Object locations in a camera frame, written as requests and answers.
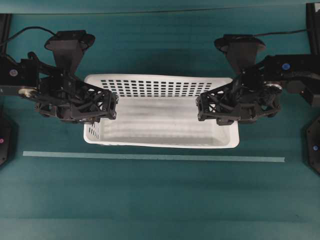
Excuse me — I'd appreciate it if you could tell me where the black left frame rail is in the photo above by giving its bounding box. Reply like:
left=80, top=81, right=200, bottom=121
left=0, top=13, right=13, bottom=54

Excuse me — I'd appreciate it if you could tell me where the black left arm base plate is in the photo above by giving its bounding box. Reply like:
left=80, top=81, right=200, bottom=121
left=0, top=111, right=12, bottom=167

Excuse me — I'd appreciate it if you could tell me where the light green tape strip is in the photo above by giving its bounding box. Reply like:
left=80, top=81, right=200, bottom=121
left=22, top=151, right=285, bottom=163

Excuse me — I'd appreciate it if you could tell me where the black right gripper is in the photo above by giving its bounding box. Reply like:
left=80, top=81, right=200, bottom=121
left=195, top=68, right=282, bottom=125

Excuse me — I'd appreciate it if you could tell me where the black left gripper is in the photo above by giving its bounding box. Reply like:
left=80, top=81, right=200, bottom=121
left=34, top=69, right=118, bottom=124

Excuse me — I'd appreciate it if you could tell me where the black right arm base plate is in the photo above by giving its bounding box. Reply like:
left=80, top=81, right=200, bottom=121
left=302, top=116, right=320, bottom=176

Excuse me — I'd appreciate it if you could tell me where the black camera cable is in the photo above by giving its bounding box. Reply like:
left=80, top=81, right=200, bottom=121
left=254, top=28, right=310, bottom=37
left=0, top=26, right=57, bottom=61

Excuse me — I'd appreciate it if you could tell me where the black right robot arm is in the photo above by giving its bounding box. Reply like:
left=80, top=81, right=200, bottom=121
left=196, top=54, right=320, bottom=126

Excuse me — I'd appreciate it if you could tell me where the white plastic basket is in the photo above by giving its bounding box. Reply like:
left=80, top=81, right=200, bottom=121
left=83, top=74, right=240, bottom=149

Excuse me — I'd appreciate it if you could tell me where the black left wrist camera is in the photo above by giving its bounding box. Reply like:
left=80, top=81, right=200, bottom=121
left=44, top=30, right=96, bottom=74

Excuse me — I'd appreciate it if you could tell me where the black right camera cable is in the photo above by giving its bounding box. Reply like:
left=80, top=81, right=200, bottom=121
left=254, top=28, right=310, bottom=37

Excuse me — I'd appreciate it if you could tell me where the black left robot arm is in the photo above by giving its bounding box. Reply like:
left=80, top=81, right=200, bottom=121
left=0, top=52, right=119, bottom=124

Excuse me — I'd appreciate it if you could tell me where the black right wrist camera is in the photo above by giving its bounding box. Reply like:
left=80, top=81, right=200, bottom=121
left=214, top=34, right=266, bottom=75

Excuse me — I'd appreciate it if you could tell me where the black left camera cable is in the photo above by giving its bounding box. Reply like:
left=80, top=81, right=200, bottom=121
left=0, top=26, right=57, bottom=61

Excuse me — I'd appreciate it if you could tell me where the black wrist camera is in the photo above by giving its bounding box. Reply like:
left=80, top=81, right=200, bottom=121
left=214, top=34, right=266, bottom=75
left=44, top=30, right=96, bottom=74

